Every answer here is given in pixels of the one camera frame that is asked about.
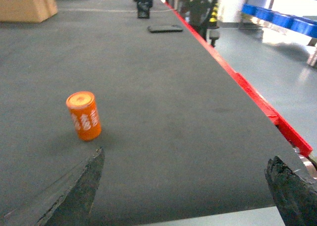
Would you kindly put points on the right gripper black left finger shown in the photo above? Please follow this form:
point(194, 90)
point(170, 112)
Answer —
point(74, 206)

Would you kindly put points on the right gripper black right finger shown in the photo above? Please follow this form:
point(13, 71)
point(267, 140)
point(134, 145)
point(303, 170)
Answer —
point(294, 192)

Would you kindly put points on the orange cylindrical cap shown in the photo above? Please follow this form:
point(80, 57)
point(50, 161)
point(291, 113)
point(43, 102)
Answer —
point(84, 114)

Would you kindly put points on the steel shelf rack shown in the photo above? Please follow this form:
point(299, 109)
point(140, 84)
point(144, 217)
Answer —
point(248, 21)

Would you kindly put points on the blue bin on rack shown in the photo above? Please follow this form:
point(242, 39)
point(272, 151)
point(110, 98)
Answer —
point(298, 24)

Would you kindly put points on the black smartphone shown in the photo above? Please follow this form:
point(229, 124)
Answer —
point(164, 28)

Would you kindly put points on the cardboard box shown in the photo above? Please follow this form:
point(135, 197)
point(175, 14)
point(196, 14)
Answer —
point(27, 11)

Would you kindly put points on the black box near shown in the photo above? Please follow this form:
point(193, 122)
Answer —
point(143, 10)

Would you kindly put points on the red conveyor side rail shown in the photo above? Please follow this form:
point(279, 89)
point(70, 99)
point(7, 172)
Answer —
point(289, 133)

